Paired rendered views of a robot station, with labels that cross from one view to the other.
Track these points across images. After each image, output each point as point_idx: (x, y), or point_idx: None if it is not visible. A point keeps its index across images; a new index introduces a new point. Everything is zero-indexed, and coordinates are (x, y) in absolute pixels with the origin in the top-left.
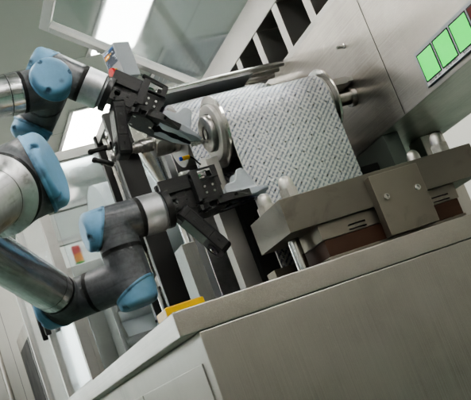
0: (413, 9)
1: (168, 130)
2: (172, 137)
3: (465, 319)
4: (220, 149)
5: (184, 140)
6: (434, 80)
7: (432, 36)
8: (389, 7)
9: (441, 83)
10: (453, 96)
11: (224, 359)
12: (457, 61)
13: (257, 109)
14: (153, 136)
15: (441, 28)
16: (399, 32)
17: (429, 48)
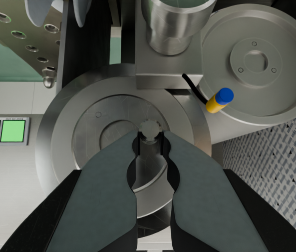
0: (4, 174)
1: (116, 196)
2: (178, 172)
3: None
4: (102, 91)
5: (167, 146)
6: (16, 117)
7: None
8: (30, 192)
9: (16, 114)
10: None
11: None
12: None
13: None
14: (288, 249)
15: None
16: (33, 168)
17: (3, 139)
